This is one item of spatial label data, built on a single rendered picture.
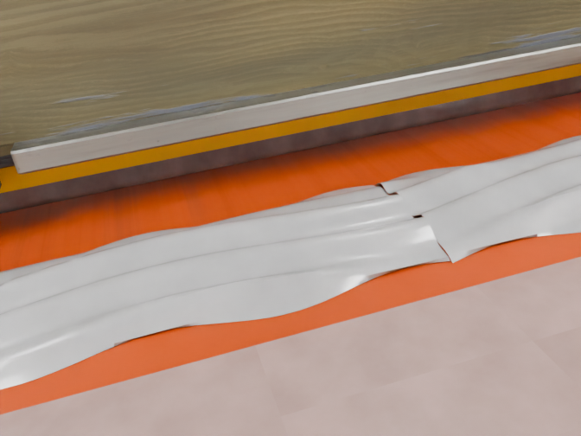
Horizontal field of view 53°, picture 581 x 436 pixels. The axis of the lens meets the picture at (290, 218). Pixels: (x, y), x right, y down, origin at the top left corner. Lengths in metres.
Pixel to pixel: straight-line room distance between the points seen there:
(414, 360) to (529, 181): 0.11
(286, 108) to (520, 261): 0.12
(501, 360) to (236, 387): 0.07
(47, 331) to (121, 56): 0.12
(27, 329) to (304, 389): 0.10
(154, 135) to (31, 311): 0.09
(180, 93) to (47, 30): 0.06
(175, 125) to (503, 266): 0.14
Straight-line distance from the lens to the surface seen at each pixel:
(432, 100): 0.32
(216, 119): 0.26
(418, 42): 0.30
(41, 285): 0.23
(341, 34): 0.28
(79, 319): 0.21
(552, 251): 0.23
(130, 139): 0.26
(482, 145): 0.31
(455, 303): 0.20
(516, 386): 0.17
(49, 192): 0.29
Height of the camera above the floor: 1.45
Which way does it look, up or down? 59 degrees down
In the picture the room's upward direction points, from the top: 6 degrees clockwise
